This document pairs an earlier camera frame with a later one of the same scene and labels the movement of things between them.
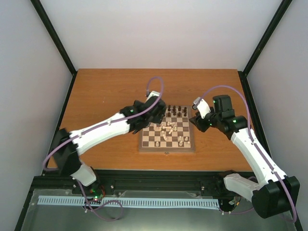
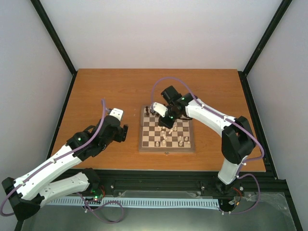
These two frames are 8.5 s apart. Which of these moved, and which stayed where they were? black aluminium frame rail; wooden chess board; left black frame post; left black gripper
Moved: left black gripper
Stayed: wooden chess board; left black frame post; black aluminium frame rail
